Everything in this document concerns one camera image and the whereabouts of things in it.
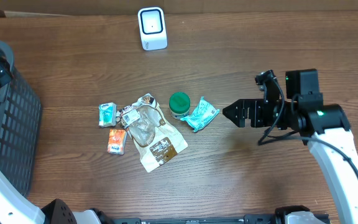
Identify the teal packet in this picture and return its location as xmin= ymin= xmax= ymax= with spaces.
xmin=180 ymin=96 xmax=220 ymax=133

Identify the green lid jar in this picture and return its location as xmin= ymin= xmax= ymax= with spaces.
xmin=169 ymin=92 xmax=191 ymax=119

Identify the brown white snack pouch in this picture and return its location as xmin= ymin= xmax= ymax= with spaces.
xmin=116 ymin=93 xmax=188 ymax=172

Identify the green Kleenex tissue pack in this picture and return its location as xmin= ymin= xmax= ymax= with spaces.
xmin=99 ymin=103 xmax=116 ymax=128

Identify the orange tissue pack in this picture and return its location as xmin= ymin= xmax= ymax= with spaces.
xmin=107 ymin=129 xmax=127 ymax=155

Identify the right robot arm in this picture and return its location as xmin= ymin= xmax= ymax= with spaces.
xmin=223 ymin=68 xmax=358 ymax=223

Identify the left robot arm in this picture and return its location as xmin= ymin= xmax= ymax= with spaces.
xmin=0 ymin=43 xmax=112 ymax=223

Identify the white barcode scanner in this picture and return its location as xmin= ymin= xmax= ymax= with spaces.
xmin=137 ymin=7 xmax=168 ymax=51

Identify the grey plastic mesh basket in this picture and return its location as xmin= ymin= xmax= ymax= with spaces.
xmin=0 ymin=40 xmax=42 ymax=197

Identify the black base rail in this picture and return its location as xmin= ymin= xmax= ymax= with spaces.
xmin=111 ymin=214 xmax=275 ymax=224

